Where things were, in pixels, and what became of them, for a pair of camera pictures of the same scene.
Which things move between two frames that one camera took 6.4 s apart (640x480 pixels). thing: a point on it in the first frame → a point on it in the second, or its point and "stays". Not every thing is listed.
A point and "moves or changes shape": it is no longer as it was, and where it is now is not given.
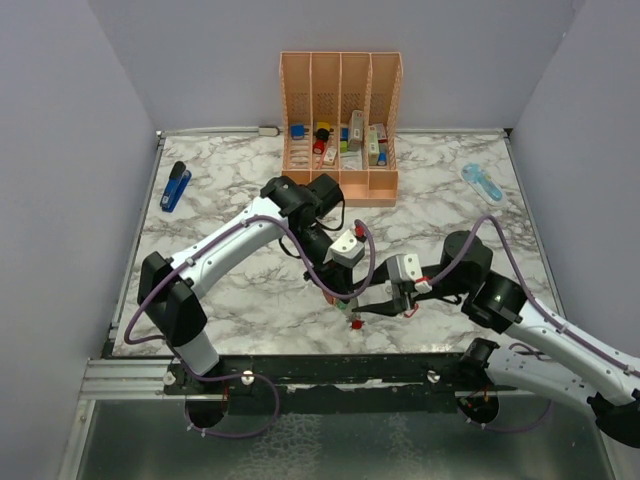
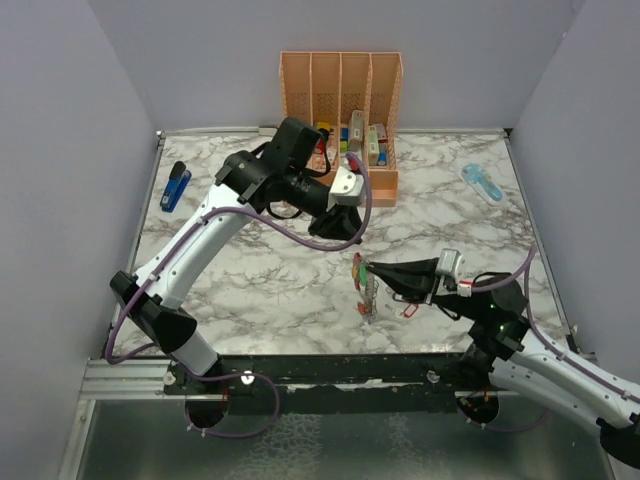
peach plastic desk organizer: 340,119 stays
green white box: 373,146 stays
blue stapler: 176,186 stays
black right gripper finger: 392,309 → 413,290
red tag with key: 410,313 stays
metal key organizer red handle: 355,319 moves or changes shape
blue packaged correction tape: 484,183 stays
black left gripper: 335,277 → 337,227
